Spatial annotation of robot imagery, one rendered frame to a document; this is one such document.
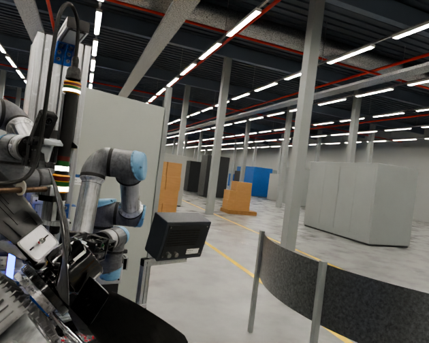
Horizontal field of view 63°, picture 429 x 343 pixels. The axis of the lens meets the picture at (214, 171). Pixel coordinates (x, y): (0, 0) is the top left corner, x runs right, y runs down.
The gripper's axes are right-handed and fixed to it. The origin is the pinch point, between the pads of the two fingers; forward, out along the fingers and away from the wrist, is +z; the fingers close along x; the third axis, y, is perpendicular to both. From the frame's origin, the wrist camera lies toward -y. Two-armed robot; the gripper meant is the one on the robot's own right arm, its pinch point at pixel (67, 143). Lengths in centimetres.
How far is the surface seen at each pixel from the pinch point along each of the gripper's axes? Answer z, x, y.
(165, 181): -559, -606, 36
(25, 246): 5.3, 10.2, 24.3
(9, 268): -36, -6, 42
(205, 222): -16, -83, 27
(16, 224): 2.4, 11.3, 19.9
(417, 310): 64, -178, 66
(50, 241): 3.8, 3.8, 24.1
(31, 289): 11.0, 10.7, 32.1
